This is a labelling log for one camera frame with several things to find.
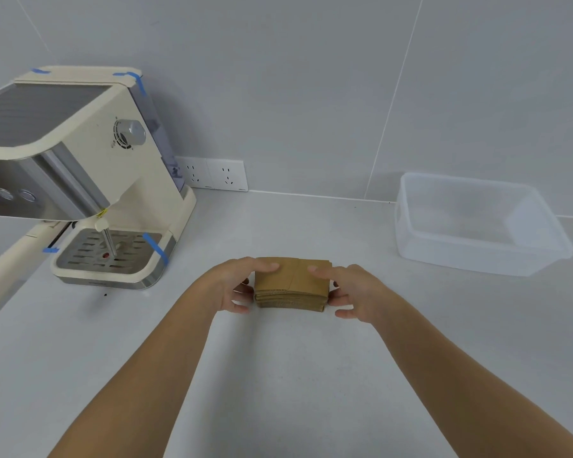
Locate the stack of brown cup sleeves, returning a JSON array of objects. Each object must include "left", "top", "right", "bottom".
[{"left": 253, "top": 256, "right": 333, "bottom": 314}]

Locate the person's right hand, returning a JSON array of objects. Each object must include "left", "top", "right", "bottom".
[{"left": 307, "top": 264, "right": 388, "bottom": 328}]

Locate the person's left forearm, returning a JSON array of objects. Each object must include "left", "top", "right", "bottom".
[{"left": 47, "top": 271, "right": 220, "bottom": 458}]

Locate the clear plastic container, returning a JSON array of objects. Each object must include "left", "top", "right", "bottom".
[{"left": 394, "top": 172, "right": 573, "bottom": 277}]

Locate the cream espresso machine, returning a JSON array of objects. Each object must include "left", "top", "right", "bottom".
[{"left": 0, "top": 66, "right": 197, "bottom": 291}]

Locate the cream portafilter handle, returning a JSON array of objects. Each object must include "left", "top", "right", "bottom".
[{"left": 0, "top": 223, "right": 70, "bottom": 325}]

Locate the person's right forearm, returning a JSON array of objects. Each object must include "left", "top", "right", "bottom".
[{"left": 370, "top": 286, "right": 573, "bottom": 458}]

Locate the person's left hand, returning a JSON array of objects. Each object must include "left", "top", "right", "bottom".
[{"left": 205, "top": 256, "right": 281, "bottom": 314}]

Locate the white wall socket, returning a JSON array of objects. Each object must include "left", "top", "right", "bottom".
[
  {"left": 206, "top": 158, "right": 249, "bottom": 192},
  {"left": 174, "top": 156, "right": 210, "bottom": 189}
]

